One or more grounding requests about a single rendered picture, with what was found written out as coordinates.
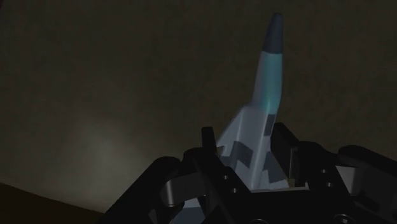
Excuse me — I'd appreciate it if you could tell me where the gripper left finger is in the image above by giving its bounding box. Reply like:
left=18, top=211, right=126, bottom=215
left=98, top=126, right=253, bottom=224

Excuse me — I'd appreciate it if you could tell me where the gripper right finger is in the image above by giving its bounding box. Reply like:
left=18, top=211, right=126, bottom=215
left=270, top=122, right=397, bottom=224

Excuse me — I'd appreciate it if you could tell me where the blue grey toy jet plane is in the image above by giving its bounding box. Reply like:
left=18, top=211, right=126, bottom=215
left=169, top=12, right=309, bottom=224

